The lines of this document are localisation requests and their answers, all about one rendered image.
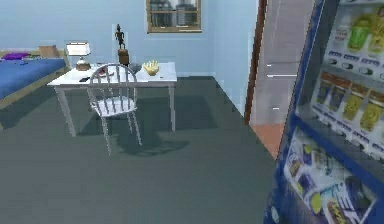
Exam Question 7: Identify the white table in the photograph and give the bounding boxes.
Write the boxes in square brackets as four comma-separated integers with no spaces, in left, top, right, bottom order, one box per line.
[46,61,178,138]

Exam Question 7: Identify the white spindle chair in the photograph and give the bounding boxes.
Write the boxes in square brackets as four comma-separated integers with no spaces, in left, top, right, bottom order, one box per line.
[86,62,143,157]

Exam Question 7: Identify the dark figure statue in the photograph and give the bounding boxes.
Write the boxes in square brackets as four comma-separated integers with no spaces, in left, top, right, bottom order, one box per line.
[114,23,130,67]

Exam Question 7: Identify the red small object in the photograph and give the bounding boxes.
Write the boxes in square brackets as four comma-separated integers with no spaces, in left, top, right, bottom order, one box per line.
[97,66,115,78]

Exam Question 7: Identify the grey room door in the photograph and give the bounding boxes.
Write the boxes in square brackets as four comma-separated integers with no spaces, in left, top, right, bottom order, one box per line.
[249,0,316,127]

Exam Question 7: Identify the white shade table lamp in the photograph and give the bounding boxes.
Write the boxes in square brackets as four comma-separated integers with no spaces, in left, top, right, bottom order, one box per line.
[65,41,92,72]

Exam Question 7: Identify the blue vending machine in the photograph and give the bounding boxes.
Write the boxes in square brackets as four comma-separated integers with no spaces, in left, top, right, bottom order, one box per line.
[263,0,384,224]

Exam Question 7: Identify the purple pillow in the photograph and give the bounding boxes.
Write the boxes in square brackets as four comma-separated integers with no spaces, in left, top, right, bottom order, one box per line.
[1,51,31,61]

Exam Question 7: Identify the blue bed wooden frame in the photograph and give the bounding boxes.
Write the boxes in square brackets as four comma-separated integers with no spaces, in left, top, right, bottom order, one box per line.
[0,45,71,132]

